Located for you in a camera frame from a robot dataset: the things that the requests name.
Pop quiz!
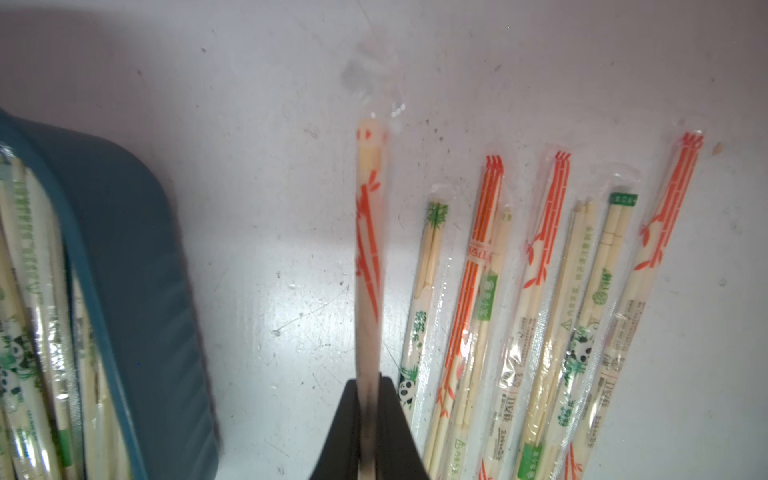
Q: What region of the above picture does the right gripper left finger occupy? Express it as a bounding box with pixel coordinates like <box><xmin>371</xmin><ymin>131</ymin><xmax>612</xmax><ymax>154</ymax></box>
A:
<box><xmin>309</xmin><ymin>380</ymin><xmax>360</xmax><ymax>480</ymax></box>

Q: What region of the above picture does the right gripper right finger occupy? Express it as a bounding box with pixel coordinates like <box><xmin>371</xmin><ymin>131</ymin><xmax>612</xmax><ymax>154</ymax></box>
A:
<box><xmin>375</xmin><ymin>376</ymin><xmax>429</xmax><ymax>480</ymax></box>

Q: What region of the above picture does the red green chopstick pack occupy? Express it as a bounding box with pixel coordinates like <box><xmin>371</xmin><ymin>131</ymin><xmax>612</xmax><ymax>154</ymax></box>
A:
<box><xmin>423</xmin><ymin>154</ymin><xmax>514</xmax><ymax>479</ymax></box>

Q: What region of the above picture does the panda print chopstick pack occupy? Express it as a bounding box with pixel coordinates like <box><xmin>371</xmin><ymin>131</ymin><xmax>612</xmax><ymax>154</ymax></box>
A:
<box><xmin>534</xmin><ymin>191</ymin><xmax>638</xmax><ymax>479</ymax></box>

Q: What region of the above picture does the red print chopstick pack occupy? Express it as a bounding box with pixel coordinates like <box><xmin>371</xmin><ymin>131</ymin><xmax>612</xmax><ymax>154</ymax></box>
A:
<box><xmin>559</xmin><ymin>129</ymin><xmax>705</xmax><ymax>479</ymax></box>

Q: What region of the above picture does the green bamboo chopstick pack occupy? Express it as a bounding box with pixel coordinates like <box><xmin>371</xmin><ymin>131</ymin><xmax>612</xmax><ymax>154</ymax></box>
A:
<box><xmin>397</xmin><ymin>196</ymin><xmax>449</xmax><ymax>423</ymax></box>

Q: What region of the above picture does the green label chopstick pack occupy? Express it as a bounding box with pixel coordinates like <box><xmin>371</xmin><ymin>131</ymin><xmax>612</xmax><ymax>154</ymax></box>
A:
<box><xmin>515</xmin><ymin>197</ymin><xmax>596</xmax><ymax>479</ymax></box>

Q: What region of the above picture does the teal storage box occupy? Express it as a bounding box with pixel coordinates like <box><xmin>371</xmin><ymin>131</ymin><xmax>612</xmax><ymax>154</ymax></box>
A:
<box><xmin>1</xmin><ymin>114</ymin><xmax>219</xmax><ymax>479</ymax></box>

